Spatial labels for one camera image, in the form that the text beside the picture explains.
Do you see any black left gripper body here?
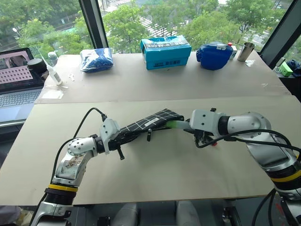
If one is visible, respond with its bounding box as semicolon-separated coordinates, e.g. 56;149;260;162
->
106;134;125;153

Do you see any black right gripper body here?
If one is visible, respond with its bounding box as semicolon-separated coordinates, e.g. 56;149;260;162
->
194;129;215;148

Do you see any black white-grid zip pouch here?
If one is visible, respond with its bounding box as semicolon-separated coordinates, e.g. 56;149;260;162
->
117;108;186;145

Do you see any grey rounded robot leg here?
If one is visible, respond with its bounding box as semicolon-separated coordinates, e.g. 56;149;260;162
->
113;202;140;226
176;200;202;226

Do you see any blue cloth bundle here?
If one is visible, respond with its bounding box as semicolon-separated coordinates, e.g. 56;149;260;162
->
196;42;233;71

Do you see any clear plastic sheet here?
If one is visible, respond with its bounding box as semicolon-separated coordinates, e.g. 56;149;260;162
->
41;85;69;100

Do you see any blue cardboard box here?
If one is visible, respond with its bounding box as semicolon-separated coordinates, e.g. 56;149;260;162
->
140;35;192;71

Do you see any blue plastic bag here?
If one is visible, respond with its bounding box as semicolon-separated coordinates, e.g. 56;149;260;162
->
79;48;114;73

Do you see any white box with red button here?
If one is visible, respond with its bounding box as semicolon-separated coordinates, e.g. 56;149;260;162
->
227;42;238;60

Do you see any white nozzle squeeze bottle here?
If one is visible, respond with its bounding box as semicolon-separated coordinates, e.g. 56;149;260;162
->
37;50;63;86

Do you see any steel cup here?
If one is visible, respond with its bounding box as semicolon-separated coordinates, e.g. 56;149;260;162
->
237;42;256;62

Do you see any teal-capped bottle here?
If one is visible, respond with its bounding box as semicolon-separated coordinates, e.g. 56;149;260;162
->
48;51;59;68

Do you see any green small box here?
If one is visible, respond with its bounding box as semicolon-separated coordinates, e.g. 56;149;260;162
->
281;61;293;77

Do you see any black round device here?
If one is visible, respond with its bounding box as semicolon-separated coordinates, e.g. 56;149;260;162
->
27;58;49;80

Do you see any grey laptop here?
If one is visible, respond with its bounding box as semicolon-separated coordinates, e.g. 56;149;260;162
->
0;48;46;129

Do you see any dark blue cloth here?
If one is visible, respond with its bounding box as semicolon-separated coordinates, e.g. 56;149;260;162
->
287;59;301;78

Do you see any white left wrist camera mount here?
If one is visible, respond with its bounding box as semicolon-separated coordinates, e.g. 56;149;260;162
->
99;118;121;155

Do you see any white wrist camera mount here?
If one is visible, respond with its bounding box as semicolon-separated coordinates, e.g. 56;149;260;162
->
99;118;121;155
189;109;227;137

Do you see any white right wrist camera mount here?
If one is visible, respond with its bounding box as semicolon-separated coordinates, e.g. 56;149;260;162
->
189;109;227;137

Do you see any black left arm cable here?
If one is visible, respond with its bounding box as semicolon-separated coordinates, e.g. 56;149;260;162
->
53;107;108;179

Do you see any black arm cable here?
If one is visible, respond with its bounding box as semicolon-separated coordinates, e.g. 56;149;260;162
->
53;107;108;179
195;129;301;163

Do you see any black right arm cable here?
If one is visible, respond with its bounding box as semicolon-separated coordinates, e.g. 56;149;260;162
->
195;129;301;163

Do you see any black window frame post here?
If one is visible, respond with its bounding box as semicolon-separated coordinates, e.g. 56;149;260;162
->
260;0;301;69
78;0;109;56

